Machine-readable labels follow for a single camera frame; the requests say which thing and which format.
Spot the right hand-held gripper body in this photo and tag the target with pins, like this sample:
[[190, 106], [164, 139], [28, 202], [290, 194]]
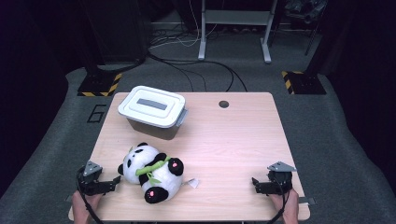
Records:
[[281, 180]]

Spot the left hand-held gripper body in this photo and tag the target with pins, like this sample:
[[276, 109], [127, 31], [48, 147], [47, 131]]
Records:
[[90, 182]]

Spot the panda plush toy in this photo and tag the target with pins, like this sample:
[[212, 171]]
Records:
[[149, 171]]

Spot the brown transparent storage box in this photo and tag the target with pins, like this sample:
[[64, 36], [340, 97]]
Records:
[[155, 130]]

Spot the white storage box lid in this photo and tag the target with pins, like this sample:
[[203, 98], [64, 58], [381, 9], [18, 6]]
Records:
[[152, 105]]

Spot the person's left hand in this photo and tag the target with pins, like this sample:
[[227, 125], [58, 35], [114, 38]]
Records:
[[84, 205]]

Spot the person's right hand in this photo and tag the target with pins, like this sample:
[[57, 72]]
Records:
[[288, 207]]

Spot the grey tape strip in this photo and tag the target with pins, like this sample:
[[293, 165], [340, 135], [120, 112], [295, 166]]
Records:
[[69, 198], [307, 200]]

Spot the dark round table grommet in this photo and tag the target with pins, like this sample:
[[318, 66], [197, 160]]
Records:
[[223, 104]]

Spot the black striped stand base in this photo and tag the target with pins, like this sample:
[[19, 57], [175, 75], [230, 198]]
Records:
[[96, 85], [305, 83]]

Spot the large black case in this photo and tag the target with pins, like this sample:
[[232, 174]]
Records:
[[118, 31]]

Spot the dark equipment on stand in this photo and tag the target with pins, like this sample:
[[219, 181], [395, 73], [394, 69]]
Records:
[[306, 9]]

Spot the white metal stand frame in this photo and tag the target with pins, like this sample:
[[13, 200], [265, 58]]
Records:
[[236, 17]]

